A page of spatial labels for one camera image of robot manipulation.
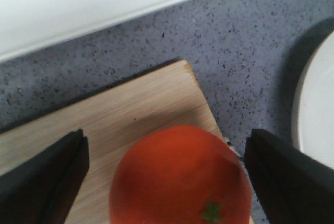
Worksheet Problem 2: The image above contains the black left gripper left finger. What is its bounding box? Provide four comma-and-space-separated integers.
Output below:
1, 129, 90, 223

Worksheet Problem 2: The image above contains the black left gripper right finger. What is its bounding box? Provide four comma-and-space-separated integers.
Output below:
244, 129, 333, 223

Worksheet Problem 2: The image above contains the beige round plate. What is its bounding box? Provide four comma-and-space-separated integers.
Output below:
291, 33, 334, 168

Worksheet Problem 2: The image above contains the orange mandarin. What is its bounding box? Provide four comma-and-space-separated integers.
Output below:
109, 125, 252, 223

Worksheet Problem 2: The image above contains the white rectangular tray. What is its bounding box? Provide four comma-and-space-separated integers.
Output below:
1, 0, 187, 62

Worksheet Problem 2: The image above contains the wooden cutting board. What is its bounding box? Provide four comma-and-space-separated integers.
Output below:
1, 61, 223, 223

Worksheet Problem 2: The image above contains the metal cutting board handle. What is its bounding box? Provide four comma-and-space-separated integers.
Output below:
224, 137, 244, 162

